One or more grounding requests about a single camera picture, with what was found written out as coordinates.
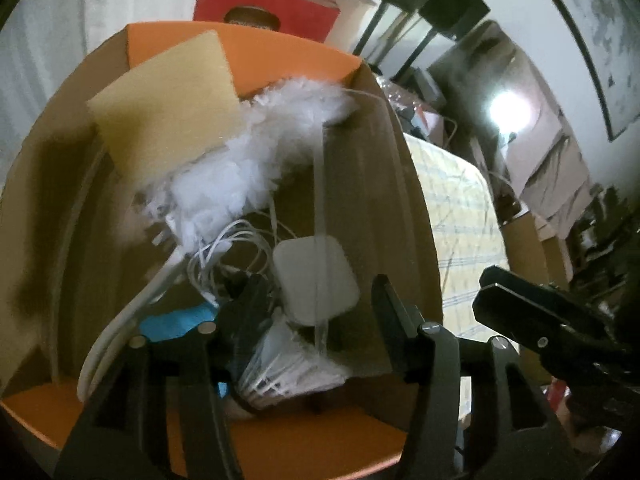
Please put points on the carton with clutter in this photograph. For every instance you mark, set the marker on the carton with clutter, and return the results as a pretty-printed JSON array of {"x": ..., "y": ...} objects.
[{"x": 415, "y": 110}]

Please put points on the orange cardboard box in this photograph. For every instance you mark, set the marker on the orange cardboard box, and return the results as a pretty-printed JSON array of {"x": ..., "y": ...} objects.
[{"x": 60, "y": 210}]

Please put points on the white square device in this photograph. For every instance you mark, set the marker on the white square device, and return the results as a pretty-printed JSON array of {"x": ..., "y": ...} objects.
[{"x": 310, "y": 275}]

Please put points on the framed ink painting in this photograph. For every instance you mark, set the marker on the framed ink painting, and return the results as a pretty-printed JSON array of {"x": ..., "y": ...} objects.
[{"x": 600, "y": 25}]

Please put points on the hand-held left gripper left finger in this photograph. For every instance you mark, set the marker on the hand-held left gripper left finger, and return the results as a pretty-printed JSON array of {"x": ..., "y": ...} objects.
[{"x": 250, "y": 320}]

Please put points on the brown sofa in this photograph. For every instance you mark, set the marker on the brown sofa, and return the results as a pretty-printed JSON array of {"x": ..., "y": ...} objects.
[{"x": 545, "y": 160}]

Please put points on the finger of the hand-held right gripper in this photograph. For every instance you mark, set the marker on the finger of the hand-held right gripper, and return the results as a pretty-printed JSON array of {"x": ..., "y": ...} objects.
[
  {"x": 525, "y": 327},
  {"x": 545, "y": 300}
]

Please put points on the white shuttlecock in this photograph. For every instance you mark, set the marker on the white shuttlecock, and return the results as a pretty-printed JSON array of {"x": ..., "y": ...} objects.
[{"x": 280, "y": 365}]

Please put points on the white curtain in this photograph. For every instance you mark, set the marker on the white curtain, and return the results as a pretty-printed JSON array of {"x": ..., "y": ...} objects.
[{"x": 75, "y": 10}]

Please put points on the brown carton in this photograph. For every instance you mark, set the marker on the brown carton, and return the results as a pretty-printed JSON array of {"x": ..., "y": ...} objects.
[{"x": 355, "y": 20}]

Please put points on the yellow plaid tablecloth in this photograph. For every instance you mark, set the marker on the yellow plaid tablecloth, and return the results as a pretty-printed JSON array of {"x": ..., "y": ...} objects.
[{"x": 460, "y": 210}]

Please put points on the white feather duster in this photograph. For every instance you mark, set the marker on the white feather duster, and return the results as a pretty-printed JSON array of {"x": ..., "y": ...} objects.
[{"x": 250, "y": 160}]

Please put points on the clear plastic tube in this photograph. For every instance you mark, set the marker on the clear plastic tube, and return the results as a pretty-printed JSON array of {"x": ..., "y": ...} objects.
[{"x": 320, "y": 210}]

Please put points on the yellow box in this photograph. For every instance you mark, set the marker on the yellow box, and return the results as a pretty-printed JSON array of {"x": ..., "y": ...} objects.
[{"x": 165, "y": 110}]

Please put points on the bright lamp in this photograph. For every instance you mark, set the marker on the bright lamp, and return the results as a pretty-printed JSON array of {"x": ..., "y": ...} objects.
[{"x": 510, "y": 110}]

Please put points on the open brown cardboard box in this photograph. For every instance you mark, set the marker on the open brown cardboard box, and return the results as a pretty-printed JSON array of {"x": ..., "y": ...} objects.
[{"x": 525, "y": 245}]

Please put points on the blue silicone funnel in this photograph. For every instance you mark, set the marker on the blue silicone funnel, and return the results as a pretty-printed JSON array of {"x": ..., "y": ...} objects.
[{"x": 170, "y": 322}]

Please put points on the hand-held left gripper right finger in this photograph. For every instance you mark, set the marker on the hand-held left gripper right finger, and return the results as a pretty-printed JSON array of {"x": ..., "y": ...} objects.
[{"x": 395, "y": 320}]

